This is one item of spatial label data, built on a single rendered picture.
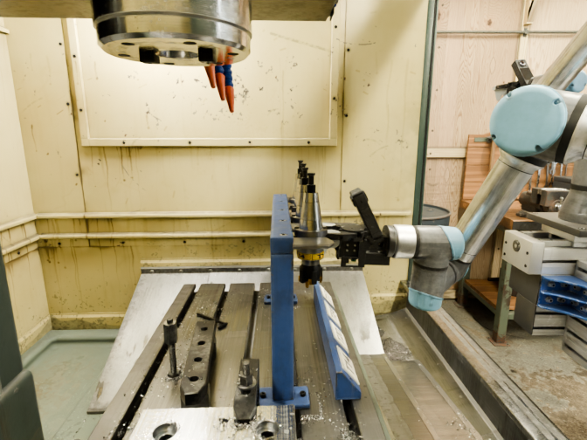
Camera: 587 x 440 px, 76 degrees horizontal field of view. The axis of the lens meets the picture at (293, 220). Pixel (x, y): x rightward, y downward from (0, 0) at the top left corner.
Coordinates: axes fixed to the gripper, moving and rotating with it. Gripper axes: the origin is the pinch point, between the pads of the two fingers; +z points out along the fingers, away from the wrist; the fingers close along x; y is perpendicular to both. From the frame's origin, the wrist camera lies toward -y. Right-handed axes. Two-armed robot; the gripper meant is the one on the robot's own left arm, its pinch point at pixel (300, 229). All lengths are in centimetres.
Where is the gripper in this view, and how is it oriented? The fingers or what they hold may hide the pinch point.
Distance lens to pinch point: 81.8
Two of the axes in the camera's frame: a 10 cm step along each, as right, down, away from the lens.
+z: -10.0, -0.3, -0.6
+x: -0.5, -2.3, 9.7
